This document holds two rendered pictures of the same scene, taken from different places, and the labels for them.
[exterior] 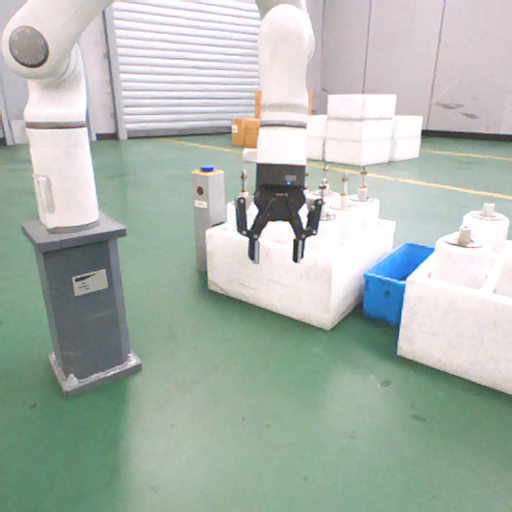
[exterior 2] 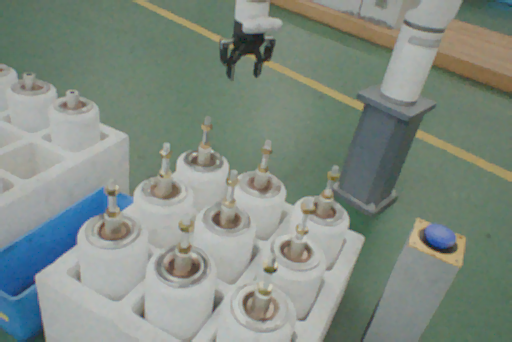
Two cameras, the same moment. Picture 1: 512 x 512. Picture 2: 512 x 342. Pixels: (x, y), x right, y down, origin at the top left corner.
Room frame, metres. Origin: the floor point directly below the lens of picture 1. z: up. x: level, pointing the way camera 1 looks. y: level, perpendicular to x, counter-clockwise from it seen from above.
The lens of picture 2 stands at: (1.65, -0.24, 0.69)
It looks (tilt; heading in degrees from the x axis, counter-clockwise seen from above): 34 degrees down; 165
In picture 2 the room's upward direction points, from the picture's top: 10 degrees clockwise
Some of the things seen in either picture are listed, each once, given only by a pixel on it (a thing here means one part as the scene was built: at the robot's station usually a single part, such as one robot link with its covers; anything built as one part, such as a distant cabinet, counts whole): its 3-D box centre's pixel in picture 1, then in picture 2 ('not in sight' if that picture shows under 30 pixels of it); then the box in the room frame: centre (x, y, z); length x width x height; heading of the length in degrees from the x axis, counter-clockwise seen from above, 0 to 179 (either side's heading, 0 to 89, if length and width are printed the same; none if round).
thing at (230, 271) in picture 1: (301, 255); (215, 289); (1.13, -0.13, 0.09); 0.39 x 0.39 x 0.18; 53
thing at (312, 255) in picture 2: not in sight; (295, 251); (1.21, -0.03, 0.25); 0.08 x 0.08 x 0.01
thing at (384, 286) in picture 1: (402, 280); (70, 257); (1.02, -0.39, 0.06); 0.30 x 0.11 x 0.12; 142
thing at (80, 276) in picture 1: (84, 299); (378, 149); (0.73, 0.33, 0.15); 0.15 x 0.15 x 0.30; 37
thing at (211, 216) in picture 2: not in sight; (226, 219); (1.13, -0.13, 0.25); 0.08 x 0.08 x 0.01
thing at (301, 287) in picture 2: not in sight; (284, 293); (1.21, -0.03, 0.16); 0.10 x 0.10 x 0.18
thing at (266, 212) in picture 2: (279, 243); (252, 223); (1.04, -0.06, 0.16); 0.10 x 0.10 x 0.18
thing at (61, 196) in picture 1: (65, 178); (410, 63); (0.73, 0.33, 0.39); 0.09 x 0.09 x 0.17; 37
